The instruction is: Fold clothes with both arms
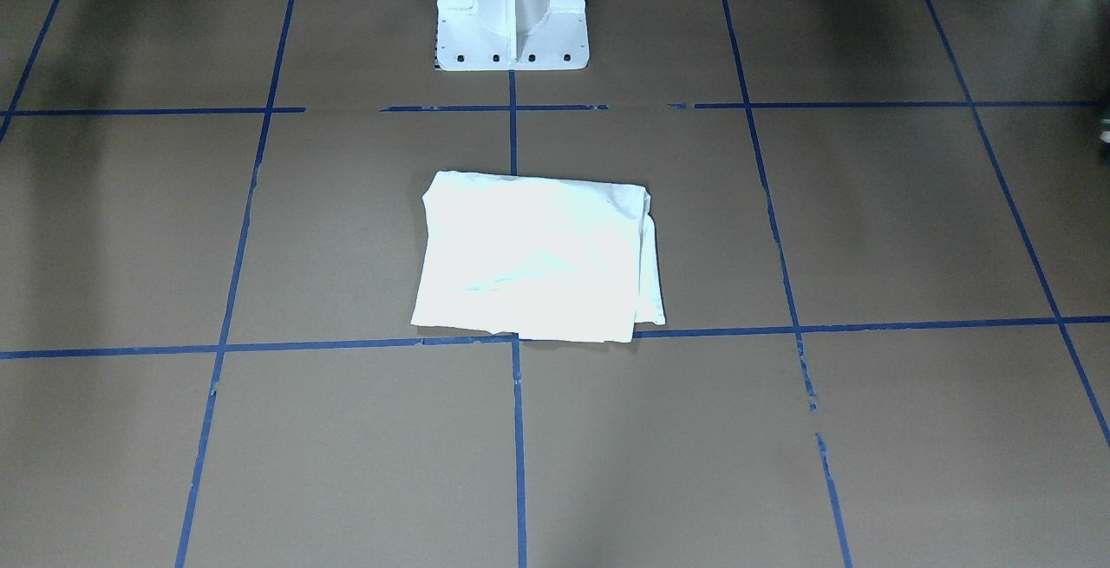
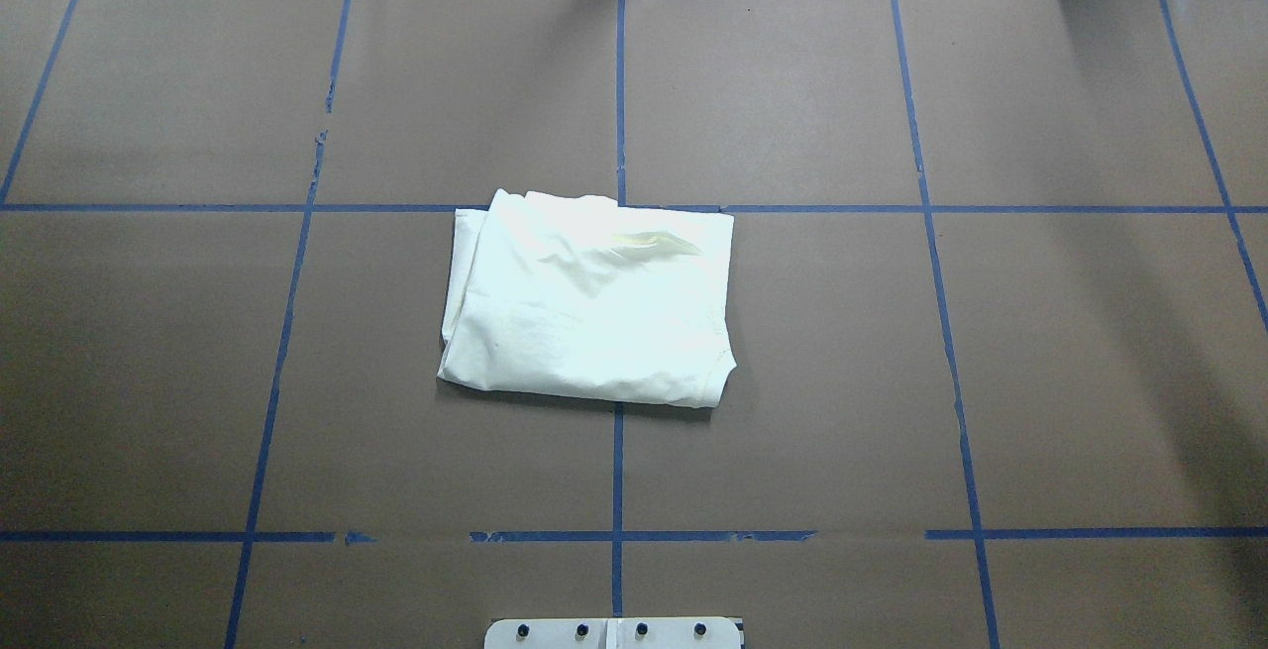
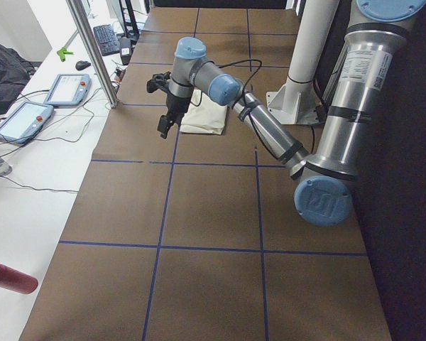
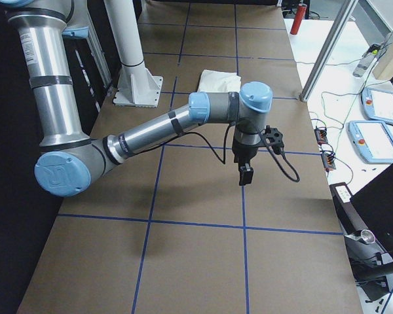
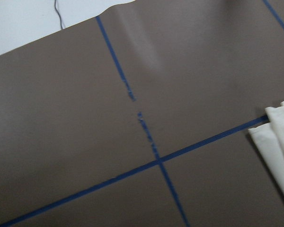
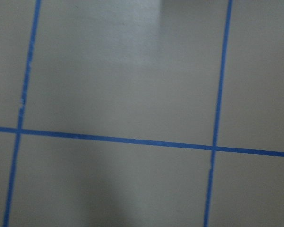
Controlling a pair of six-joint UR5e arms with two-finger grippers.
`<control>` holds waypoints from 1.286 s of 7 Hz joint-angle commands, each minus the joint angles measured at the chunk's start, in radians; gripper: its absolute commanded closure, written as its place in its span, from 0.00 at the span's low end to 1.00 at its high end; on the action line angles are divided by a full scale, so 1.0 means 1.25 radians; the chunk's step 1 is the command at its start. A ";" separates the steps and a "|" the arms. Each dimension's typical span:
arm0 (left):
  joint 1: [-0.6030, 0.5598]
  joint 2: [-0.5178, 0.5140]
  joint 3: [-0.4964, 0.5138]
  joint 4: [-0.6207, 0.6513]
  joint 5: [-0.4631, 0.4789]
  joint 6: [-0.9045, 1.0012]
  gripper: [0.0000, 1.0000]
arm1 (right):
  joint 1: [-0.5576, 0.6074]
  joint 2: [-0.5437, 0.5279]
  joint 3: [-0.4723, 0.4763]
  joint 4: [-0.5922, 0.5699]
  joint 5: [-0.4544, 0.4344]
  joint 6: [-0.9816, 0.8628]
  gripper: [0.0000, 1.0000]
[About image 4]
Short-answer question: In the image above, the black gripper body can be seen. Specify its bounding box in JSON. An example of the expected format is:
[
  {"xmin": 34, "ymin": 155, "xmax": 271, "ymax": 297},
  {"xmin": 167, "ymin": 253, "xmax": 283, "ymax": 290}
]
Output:
[{"xmin": 232, "ymin": 139, "xmax": 258, "ymax": 166}]

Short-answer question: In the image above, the far teach pendant tablet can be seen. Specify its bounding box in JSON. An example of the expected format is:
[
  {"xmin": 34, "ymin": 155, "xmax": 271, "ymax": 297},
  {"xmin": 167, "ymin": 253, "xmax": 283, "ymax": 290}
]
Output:
[{"xmin": 361, "ymin": 87, "xmax": 393, "ymax": 125}]

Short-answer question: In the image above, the cream long sleeve shirt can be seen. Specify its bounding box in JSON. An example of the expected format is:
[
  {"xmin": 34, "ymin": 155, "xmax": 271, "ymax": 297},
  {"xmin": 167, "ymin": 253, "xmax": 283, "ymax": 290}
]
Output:
[{"xmin": 197, "ymin": 69, "xmax": 241, "ymax": 93}]

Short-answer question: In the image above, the white pedestal column base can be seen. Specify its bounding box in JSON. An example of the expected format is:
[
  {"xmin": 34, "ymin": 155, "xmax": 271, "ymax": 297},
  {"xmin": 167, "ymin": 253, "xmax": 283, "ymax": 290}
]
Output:
[{"xmin": 104, "ymin": 0, "xmax": 163, "ymax": 107}]

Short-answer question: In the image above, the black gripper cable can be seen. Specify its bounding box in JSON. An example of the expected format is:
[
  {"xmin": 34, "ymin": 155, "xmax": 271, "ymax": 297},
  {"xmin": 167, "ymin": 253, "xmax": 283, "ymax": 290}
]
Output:
[{"xmin": 170, "ymin": 123, "xmax": 300, "ymax": 183}]

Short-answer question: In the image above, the black orange connector box far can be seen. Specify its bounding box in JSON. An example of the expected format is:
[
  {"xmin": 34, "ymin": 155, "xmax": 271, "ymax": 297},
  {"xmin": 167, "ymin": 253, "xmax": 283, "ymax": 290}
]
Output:
[{"xmin": 314, "ymin": 128, "xmax": 329, "ymax": 145}]

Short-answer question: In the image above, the silver metal cup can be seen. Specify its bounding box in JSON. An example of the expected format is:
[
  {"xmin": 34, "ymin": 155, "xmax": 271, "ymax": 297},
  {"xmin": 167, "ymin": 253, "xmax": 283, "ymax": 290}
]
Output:
[{"xmin": 359, "ymin": 230, "xmax": 375, "ymax": 245}]

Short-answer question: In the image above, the black orange connector box near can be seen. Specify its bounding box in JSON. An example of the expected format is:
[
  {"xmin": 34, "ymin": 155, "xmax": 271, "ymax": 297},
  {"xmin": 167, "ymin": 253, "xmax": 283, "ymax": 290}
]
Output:
[{"xmin": 321, "ymin": 151, "xmax": 336, "ymax": 172}]

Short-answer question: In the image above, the black orange connector box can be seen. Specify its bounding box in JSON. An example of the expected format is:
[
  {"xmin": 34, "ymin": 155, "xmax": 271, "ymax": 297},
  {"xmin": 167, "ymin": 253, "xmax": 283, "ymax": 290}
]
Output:
[
  {"xmin": 321, "ymin": 151, "xmax": 336, "ymax": 172},
  {"xmin": 314, "ymin": 128, "xmax": 329, "ymax": 145}
]

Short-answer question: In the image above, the black box with label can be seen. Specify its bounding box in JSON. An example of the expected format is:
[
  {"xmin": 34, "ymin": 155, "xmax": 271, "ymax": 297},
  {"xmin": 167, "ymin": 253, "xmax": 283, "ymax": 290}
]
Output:
[{"xmin": 329, "ymin": 183, "xmax": 375, "ymax": 239}]

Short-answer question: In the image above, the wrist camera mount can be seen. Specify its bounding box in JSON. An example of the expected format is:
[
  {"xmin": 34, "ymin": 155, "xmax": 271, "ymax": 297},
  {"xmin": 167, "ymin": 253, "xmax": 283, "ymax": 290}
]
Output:
[{"xmin": 260, "ymin": 126, "xmax": 284, "ymax": 155}]

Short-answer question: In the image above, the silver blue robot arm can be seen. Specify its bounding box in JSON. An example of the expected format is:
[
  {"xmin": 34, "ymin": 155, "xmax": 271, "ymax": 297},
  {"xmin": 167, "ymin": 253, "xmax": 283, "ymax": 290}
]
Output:
[{"xmin": 2, "ymin": 1, "xmax": 281, "ymax": 197}]

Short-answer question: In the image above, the near teach pendant tablet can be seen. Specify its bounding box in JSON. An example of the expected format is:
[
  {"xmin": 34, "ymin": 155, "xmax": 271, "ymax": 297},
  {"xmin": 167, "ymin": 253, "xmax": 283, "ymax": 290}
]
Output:
[{"xmin": 348, "ymin": 120, "xmax": 393, "ymax": 164}]

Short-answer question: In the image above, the red cylinder bottle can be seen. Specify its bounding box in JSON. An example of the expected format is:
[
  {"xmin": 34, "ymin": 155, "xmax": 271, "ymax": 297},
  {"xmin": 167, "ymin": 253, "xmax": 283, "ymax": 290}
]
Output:
[{"xmin": 290, "ymin": 3, "xmax": 308, "ymax": 35}]

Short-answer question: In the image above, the aluminium frame post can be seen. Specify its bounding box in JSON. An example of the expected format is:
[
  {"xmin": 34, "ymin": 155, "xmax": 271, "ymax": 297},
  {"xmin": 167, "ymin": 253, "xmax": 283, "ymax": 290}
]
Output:
[{"xmin": 299, "ymin": 0, "xmax": 358, "ymax": 102}]

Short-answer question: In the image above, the teach pendant tablet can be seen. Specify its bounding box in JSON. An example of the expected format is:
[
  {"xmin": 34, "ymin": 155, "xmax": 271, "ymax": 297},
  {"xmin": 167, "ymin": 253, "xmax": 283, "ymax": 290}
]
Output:
[
  {"xmin": 348, "ymin": 120, "xmax": 393, "ymax": 164},
  {"xmin": 361, "ymin": 87, "xmax": 393, "ymax": 125}
]

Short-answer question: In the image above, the black laptop monitor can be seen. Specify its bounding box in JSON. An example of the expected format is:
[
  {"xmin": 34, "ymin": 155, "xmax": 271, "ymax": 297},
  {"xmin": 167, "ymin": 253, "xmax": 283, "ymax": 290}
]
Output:
[{"xmin": 350, "ymin": 163, "xmax": 393, "ymax": 257}]

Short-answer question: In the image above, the wooden beam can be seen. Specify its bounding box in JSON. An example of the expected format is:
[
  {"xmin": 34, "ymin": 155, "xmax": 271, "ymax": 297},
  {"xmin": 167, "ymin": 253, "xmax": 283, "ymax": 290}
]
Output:
[{"xmin": 373, "ymin": 43, "xmax": 393, "ymax": 80}]

